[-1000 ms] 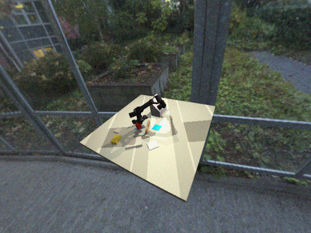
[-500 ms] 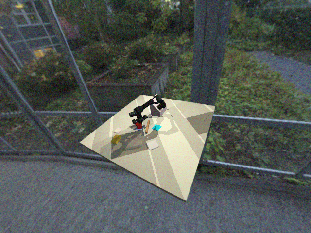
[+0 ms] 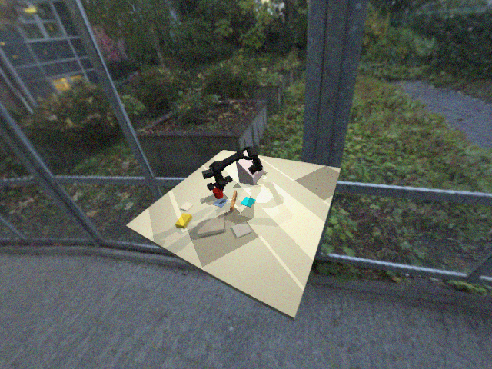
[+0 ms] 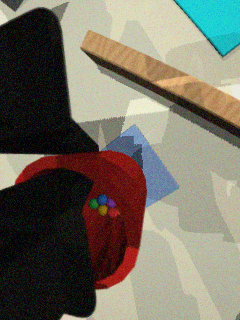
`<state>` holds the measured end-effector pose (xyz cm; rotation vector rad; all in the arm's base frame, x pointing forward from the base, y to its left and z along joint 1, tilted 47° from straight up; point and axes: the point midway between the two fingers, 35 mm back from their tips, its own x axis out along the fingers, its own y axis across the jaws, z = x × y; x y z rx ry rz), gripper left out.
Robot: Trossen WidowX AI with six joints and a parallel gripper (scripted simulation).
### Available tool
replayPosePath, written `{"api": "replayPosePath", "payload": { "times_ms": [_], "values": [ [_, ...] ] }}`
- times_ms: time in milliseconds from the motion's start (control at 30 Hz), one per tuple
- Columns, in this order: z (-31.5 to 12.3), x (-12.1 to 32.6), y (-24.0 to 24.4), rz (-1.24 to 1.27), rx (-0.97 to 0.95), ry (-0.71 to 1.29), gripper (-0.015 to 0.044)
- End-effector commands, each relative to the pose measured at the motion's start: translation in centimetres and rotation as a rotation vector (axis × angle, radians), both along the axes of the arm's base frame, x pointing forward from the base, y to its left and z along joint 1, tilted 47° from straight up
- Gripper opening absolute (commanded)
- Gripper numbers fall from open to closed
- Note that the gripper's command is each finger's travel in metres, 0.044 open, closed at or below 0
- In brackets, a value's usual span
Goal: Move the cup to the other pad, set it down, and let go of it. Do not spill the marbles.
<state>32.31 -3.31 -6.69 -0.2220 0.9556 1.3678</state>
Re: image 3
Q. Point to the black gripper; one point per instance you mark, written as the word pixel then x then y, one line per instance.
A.
pixel 211 186

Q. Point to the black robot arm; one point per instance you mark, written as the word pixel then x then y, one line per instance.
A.
pixel 217 167

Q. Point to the white flat bar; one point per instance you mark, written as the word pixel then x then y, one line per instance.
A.
pixel 186 206

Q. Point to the dark red cup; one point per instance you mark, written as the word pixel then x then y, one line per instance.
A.
pixel 218 193

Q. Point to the yellow rectangular bar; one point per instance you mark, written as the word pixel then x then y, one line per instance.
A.
pixel 183 221

